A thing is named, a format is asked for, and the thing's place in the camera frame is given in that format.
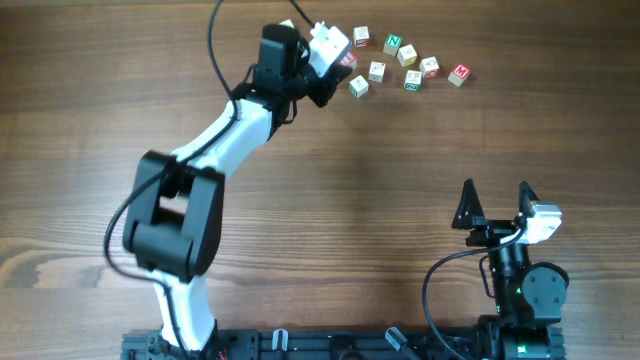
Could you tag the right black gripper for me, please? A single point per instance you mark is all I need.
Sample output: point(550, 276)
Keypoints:
point(492, 228)

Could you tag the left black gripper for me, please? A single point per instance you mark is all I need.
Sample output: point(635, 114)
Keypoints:
point(326, 87)

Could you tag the wooden block green letter side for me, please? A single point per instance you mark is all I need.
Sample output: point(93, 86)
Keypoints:
point(358, 86)

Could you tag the red letter U block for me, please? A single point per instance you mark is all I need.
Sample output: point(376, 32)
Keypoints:
point(350, 60)

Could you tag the wooden block with picture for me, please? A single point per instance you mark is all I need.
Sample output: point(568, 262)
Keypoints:
point(376, 71)

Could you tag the wooden block green Z side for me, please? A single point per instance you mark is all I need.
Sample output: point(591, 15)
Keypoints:
point(413, 81)

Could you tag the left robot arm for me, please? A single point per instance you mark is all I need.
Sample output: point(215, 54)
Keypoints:
point(174, 222)

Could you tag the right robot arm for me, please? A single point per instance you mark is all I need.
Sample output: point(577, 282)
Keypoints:
point(528, 296)

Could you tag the wooden block red side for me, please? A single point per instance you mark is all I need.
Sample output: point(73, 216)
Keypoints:
point(361, 37)

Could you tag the plain wooden block top-left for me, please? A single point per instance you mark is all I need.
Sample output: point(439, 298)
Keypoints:
point(287, 23)

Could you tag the green letter N block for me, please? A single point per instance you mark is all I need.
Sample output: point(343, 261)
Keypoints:
point(392, 44)

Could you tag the wooden block yellow edge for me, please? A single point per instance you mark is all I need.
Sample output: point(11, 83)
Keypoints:
point(406, 55)

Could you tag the wooden block red picture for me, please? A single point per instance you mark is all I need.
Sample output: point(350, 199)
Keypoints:
point(429, 67)

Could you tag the red letter M block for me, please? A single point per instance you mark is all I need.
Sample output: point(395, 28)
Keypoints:
point(459, 74)

